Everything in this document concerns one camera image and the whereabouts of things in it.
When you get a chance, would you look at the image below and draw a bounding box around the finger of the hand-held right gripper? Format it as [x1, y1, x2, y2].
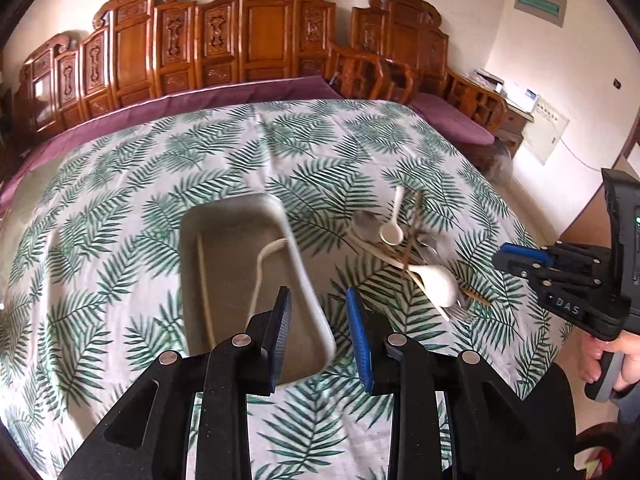
[519, 271, 612, 334]
[491, 242, 614, 282]

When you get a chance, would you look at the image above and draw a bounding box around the white panel board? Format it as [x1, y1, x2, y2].
[520, 95, 571, 166]

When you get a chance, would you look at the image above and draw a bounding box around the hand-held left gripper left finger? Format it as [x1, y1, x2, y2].
[59, 287, 293, 480]

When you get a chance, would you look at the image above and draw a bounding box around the long carved wooden sofa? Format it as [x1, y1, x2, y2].
[16, 0, 342, 137]

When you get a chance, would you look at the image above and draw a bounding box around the carved wooden armchair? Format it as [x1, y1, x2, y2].
[350, 0, 509, 147]

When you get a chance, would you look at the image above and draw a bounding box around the leaf print tablecloth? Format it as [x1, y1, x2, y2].
[0, 99, 576, 480]

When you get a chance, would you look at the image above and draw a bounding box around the white box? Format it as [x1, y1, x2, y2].
[504, 82, 540, 114]

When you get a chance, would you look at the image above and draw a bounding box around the large metal spoon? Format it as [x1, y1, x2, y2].
[349, 210, 385, 255]

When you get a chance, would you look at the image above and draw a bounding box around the grey rectangular utensil tray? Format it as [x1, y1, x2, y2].
[179, 194, 337, 387]

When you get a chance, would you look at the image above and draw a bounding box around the white printer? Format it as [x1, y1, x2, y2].
[471, 67, 507, 95]

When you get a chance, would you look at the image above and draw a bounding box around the small metal spoon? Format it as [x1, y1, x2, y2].
[417, 234, 447, 269]

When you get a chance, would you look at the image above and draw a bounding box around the small white spoon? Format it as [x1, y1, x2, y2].
[378, 186, 406, 247]

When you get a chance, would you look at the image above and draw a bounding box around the light wooden chopstick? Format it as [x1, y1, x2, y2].
[346, 234, 412, 275]
[196, 231, 219, 349]

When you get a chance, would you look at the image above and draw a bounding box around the dark brown chopstick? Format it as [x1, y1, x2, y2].
[403, 191, 426, 283]
[400, 195, 422, 285]

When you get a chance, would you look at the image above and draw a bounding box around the wooden side table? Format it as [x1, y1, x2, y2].
[492, 105, 532, 148]

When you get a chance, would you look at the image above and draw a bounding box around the person's right hand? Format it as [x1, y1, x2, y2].
[579, 332, 640, 393]

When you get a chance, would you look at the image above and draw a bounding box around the large white spoon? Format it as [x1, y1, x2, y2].
[406, 263, 460, 312]

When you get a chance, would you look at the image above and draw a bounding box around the short purple seat cushion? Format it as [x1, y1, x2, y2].
[409, 92, 497, 147]

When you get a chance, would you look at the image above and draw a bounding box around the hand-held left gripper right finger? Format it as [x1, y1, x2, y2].
[346, 287, 553, 480]

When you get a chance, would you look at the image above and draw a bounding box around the round-back wooden chair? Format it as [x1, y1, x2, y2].
[327, 44, 392, 102]
[385, 59, 419, 104]

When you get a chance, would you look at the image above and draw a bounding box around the grey wall distribution box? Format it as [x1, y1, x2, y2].
[514, 0, 569, 27]

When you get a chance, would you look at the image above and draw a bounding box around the long purple seat cushion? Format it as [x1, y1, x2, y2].
[0, 76, 347, 213]

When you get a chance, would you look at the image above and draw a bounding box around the metal fork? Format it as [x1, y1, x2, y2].
[440, 300, 479, 324]

